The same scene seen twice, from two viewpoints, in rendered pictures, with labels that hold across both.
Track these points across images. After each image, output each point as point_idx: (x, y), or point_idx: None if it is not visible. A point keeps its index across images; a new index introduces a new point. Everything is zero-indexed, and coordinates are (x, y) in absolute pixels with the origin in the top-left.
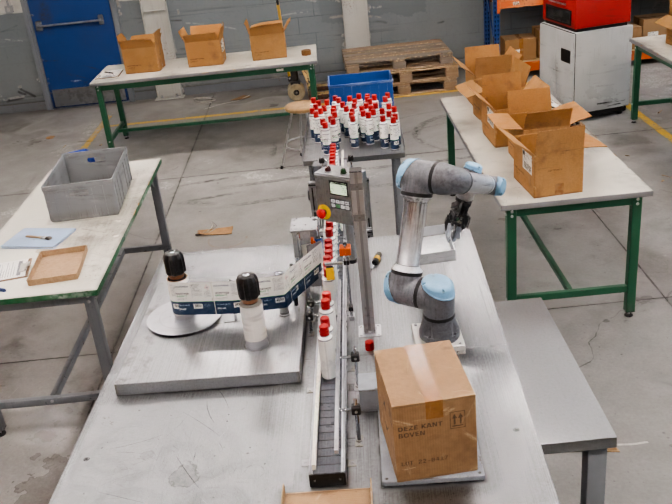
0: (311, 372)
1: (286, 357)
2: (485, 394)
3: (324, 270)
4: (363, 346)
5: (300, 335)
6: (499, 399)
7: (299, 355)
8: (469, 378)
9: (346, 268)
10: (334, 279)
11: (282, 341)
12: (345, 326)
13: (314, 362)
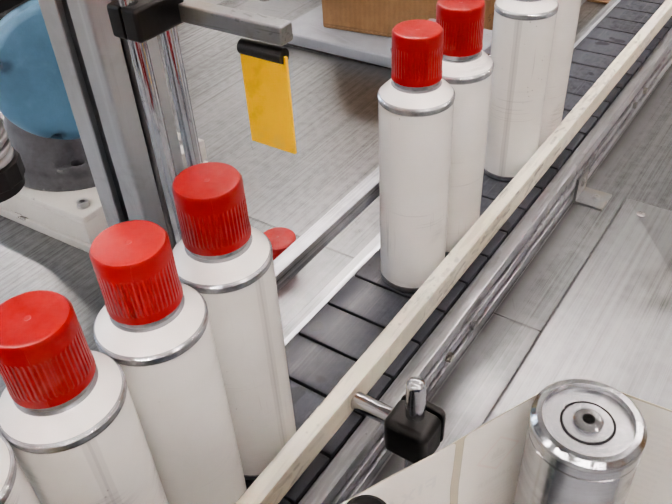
0: (553, 262)
1: (653, 275)
2: (217, 50)
3: (242, 181)
4: (288, 284)
5: (525, 374)
6: (211, 36)
7: (591, 260)
8: (190, 83)
9: (179, 44)
10: (255, 138)
11: (639, 381)
12: (289, 323)
13: (516, 300)
